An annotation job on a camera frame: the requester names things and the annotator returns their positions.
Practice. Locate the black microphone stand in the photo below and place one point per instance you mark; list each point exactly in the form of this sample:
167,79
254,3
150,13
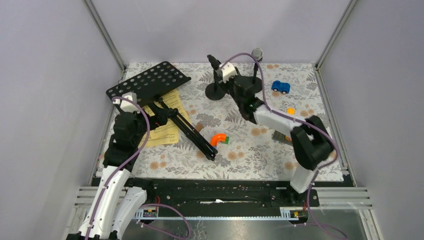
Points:
253,84

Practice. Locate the black microphone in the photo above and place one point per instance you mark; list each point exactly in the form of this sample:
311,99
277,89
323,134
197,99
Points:
215,63

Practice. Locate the black music stand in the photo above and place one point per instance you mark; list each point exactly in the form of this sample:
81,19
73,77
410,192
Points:
150,87

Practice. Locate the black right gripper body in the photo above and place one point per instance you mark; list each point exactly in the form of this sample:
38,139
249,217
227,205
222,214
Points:
230,89

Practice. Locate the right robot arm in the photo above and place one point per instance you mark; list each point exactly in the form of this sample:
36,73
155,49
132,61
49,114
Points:
311,142

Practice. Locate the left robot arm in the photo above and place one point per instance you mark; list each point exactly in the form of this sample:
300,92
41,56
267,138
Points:
107,219

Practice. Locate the green toy brick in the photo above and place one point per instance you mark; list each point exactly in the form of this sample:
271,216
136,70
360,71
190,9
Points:
227,140

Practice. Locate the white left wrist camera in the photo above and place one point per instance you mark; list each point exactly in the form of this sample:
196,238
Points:
127,103

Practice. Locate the floral table mat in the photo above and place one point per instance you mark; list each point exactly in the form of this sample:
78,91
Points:
251,153

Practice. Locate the black round stand base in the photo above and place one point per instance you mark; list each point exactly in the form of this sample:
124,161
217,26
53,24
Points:
214,91

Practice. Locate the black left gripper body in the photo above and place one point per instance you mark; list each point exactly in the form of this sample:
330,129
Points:
157,120

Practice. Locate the wooden block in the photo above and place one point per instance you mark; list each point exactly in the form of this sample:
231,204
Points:
198,127

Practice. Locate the silver microphone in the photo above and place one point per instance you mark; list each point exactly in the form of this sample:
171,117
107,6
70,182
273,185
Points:
257,53

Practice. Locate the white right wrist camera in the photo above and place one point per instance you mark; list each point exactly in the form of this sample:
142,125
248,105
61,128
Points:
227,71

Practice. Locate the blue toy car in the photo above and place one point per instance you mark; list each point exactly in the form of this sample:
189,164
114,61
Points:
282,87

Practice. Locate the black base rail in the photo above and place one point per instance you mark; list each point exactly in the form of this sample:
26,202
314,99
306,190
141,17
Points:
225,198

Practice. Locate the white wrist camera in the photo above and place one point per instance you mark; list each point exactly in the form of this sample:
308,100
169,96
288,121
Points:
127,103
227,71

